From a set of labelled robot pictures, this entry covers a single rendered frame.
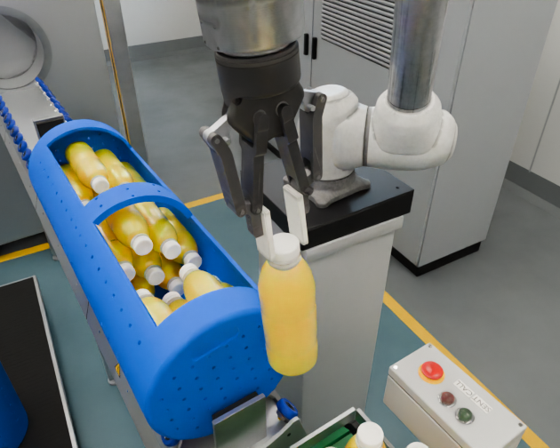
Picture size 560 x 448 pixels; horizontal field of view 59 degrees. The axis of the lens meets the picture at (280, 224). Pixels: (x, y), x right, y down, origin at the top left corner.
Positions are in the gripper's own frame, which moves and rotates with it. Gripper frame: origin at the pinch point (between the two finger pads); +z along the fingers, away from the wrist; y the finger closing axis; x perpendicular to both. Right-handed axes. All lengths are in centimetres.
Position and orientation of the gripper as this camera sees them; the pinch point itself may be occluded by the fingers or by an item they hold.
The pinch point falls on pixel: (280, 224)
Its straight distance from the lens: 56.1
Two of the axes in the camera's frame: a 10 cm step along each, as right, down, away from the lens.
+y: -8.3, 4.1, -3.8
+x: 5.5, 4.7, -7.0
